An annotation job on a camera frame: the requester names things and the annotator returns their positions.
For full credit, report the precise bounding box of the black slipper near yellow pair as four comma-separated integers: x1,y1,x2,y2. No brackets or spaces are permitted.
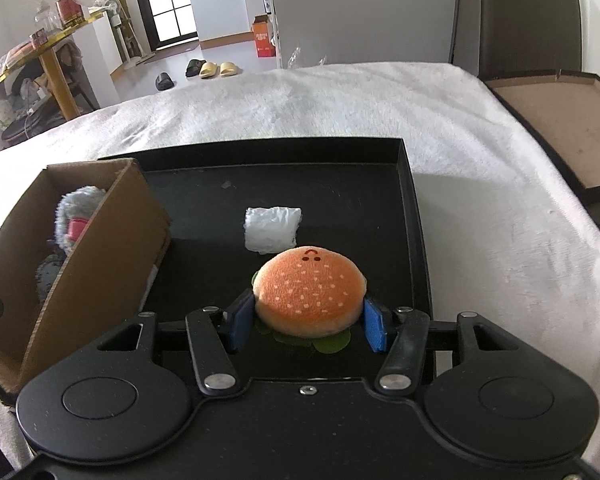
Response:
185,58,206,78

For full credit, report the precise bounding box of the orange red carton box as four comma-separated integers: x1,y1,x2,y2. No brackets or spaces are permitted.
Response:
251,14,276,58

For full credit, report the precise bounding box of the black shallow tray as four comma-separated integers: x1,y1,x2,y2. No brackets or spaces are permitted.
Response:
98,136,435,380

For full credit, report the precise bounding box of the brown framed board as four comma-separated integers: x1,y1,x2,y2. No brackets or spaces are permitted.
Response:
486,70,600,202

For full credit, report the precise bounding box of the red jar on table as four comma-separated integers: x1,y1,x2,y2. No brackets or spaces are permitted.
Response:
55,0,84,27

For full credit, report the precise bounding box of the yellow round table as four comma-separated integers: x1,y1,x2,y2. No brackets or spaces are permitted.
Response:
0,9,105,122

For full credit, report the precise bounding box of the yellow slipper left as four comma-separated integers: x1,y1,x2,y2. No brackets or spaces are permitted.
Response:
199,62,218,79

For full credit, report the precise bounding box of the dark upright panel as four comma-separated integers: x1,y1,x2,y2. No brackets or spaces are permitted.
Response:
479,0,582,79

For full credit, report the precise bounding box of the white kitchen cabinet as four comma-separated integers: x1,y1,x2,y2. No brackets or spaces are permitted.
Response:
190,0,265,48

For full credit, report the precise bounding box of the white fuzzy blanket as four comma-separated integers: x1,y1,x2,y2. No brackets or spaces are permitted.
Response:
0,63,600,470

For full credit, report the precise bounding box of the yellow slipper right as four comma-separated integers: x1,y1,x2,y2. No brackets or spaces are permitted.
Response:
220,62,240,77

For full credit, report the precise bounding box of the brown cardboard box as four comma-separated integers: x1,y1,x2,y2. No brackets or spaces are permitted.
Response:
0,158,170,396

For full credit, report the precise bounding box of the lone black slipper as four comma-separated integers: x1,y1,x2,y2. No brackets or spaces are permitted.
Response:
155,73,174,91

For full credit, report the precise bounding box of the white plastic packet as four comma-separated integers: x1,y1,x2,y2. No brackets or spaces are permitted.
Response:
244,206,302,255

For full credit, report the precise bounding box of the grey fluffy plush pink nose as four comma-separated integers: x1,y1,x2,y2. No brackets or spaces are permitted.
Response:
55,185,106,255

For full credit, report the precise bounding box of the orange burger plush toy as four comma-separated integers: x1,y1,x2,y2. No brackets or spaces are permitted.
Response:
252,246,367,354

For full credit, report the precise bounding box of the dark grey round plush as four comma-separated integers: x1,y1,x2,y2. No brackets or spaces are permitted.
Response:
35,252,66,304

